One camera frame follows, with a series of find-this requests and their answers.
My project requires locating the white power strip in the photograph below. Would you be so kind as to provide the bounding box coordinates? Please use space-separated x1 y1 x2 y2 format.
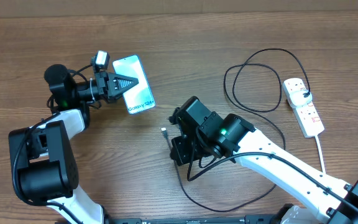
282 78 324 138

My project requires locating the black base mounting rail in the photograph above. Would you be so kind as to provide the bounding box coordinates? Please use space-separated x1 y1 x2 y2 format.
105 214 282 224

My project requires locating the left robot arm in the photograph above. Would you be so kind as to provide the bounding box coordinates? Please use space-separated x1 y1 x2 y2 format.
8 64 139 223

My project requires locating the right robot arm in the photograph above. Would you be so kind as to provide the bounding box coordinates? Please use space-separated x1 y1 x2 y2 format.
168 96 358 223

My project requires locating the white charger plug adapter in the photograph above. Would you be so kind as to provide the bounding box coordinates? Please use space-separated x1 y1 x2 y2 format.
290 90 313 108

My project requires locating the Galaxy S24+ smartphone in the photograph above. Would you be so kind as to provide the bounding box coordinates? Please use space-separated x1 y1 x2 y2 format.
112 55 155 114

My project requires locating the white power strip cord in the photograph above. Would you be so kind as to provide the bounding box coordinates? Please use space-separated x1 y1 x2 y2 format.
314 134 327 175

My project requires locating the cardboard backdrop board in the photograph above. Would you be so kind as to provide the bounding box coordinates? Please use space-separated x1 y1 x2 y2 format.
0 0 358 18

